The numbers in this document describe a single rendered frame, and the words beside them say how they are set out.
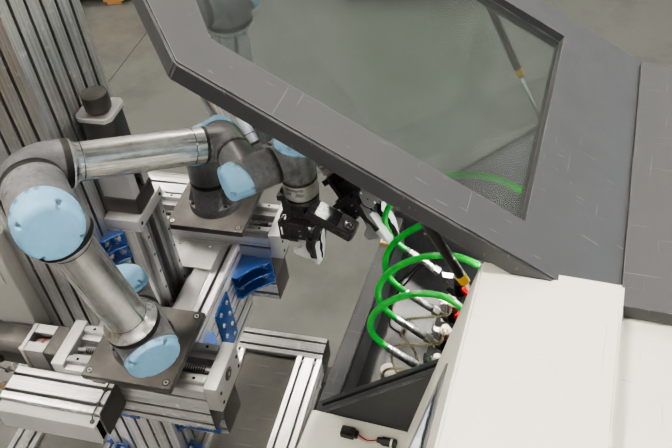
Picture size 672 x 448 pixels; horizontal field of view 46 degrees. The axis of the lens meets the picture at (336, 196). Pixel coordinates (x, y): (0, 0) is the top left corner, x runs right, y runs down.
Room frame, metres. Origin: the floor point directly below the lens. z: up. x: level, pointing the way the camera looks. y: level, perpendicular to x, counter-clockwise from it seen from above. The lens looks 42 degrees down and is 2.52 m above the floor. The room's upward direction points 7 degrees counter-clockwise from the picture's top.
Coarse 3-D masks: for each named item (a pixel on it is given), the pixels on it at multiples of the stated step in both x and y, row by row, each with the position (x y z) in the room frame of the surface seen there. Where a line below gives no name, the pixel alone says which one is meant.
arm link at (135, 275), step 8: (120, 264) 1.25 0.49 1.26; (128, 264) 1.24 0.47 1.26; (128, 272) 1.21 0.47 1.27; (136, 272) 1.21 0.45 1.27; (144, 272) 1.21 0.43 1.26; (128, 280) 1.19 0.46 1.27; (136, 280) 1.18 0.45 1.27; (144, 280) 1.19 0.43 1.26; (136, 288) 1.16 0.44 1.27; (144, 288) 1.18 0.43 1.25; (144, 296) 1.15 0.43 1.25; (152, 296) 1.17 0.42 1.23
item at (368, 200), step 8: (328, 176) 1.37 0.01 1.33; (336, 176) 1.36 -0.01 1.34; (336, 184) 1.38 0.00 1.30; (344, 184) 1.36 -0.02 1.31; (336, 192) 1.37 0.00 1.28; (344, 192) 1.36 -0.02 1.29; (352, 192) 1.35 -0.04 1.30; (360, 192) 1.33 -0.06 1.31; (336, 200) 1.37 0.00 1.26; (344, 200) 1.34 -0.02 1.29; (352, 200) 1.33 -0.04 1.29; (360, 200) 1.32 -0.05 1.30; (368, 200) 1.33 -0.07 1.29; (376, 200) 1.34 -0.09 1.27; (336, 208) 1.34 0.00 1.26; (344, 208) 1.34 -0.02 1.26; (352, 208) 1.33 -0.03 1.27; (368, 208) 1.31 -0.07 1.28; (352, 216) 1.32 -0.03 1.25
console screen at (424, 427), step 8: (440, 376) 0.75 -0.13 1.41; (440, 384) 0.72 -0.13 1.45; (440, 392) 0.70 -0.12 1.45; (432, 400) 0.72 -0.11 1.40; (432, 408) 0.69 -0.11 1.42; (424, 416) 0.73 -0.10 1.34; (432, 416) 0.66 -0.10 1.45; (424, 424) 0.69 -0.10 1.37; (416, 432) 0.75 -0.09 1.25; (424, 432) 0.66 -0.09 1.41; (416, 440) 0.70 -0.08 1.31; (424, 440) 0.63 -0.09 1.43
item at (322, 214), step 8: (320, 200) 1.24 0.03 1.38; (312, 208) 1.22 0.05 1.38; (320, 208) 1.22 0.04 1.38; (328, 208) 1.23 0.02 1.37; (304, 216) 1.21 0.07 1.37; (312, 216) 1.20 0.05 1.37; (320, 216) 1.20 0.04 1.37; (328, 216) 1.21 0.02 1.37; (336, 216) 1.21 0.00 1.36; (344, 216) 1.22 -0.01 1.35; (320, 224) 1.20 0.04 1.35; (328, 224) 1.19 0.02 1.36; (336, 224) 1.19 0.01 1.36; (344, 224) 1.19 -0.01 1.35; (352, 224) 1.20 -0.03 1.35; (336, 232) 1.18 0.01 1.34; (344, 232) 1.18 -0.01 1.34; (352, 232) 1.18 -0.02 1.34
